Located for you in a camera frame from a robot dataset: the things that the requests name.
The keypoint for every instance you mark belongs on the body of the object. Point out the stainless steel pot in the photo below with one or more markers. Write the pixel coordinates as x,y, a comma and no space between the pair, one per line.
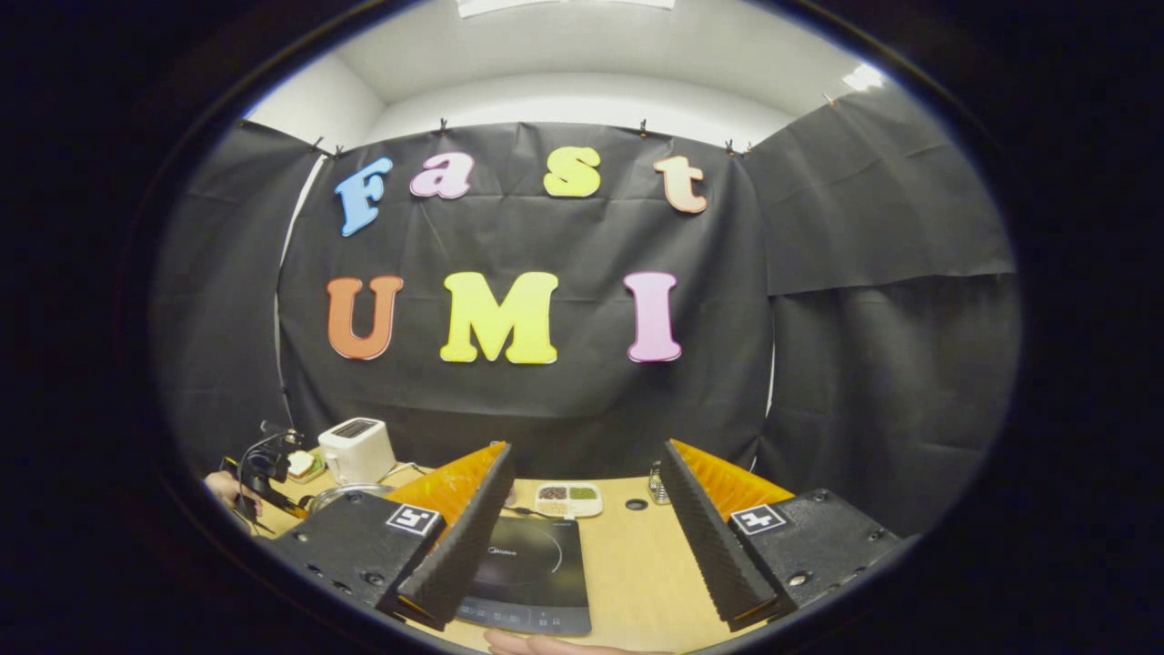
341,496

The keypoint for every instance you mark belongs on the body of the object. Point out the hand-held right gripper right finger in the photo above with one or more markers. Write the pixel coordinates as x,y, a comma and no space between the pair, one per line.
705,537

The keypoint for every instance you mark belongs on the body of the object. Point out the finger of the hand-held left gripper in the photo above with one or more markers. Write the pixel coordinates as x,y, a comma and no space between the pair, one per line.
286,505

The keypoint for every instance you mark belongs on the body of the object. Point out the black induction cooktop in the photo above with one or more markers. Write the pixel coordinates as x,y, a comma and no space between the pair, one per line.
536,573

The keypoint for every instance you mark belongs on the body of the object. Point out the small ceiling light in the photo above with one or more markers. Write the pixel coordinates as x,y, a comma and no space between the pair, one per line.
864,77

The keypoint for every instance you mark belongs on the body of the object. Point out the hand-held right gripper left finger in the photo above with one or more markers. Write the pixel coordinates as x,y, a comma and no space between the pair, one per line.
468,541

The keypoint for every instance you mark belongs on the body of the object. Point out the green plate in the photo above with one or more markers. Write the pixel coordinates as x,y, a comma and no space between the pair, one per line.
318,473

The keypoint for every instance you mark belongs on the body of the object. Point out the toy sandwich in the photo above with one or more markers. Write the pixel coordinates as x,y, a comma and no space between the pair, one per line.
301,465

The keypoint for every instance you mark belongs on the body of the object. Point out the white toaster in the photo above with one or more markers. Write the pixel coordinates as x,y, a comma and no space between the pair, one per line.
356,452

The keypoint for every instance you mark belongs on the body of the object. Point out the white compartment tray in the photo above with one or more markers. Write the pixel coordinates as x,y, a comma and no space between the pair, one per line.
568,499

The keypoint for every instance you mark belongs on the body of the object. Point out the large ceiling light panel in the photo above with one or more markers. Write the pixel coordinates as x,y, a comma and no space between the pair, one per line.
564,5

